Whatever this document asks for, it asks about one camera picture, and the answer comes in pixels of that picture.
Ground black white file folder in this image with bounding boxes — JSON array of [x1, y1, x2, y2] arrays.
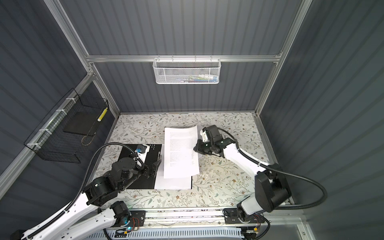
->
[[112, 144, 192, 191]]

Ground printed paper sheet back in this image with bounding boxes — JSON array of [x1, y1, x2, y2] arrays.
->
[[164, 126, 200, 179]]

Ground white paper sheet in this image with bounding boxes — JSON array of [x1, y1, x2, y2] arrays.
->
[[154, 145, 193, 190]]

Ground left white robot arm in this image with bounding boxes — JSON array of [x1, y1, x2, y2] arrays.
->
[[11, 157, 161, 240]]

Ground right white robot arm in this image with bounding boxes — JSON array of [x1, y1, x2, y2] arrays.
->
[[194, 125, 292, 222]]

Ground yellow marker in basket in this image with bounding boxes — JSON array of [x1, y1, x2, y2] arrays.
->
[[97, 107, 108, 122]]

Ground black pad in basket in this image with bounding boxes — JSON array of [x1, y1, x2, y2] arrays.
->
[[63, 112, 101, 137]]

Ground markers in white basket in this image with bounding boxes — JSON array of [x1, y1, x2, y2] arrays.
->
[[176, 75, 219, 83]]

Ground right black cable conduit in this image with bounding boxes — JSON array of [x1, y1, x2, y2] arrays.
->
[[217, 127, 328, 210]]

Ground black cable conduit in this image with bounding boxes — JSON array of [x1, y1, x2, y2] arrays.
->
[[25, 142, 146, 240], [217, 127, 328, 210]]

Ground left black cable conduit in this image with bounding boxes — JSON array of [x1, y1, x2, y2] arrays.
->
[[25, 142, 146, 240]]

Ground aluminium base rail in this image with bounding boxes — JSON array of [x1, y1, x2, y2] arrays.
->
[[55, 205, 310, 240]]

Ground black wire basket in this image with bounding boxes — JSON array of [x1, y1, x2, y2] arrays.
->
[[24, 91, 109, 164]]

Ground white wire basket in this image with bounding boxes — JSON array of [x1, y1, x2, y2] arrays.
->
[[153, 60, 222, 85]]

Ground aluminium frame post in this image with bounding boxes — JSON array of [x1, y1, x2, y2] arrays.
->
[[44, 1, 121, 118]]

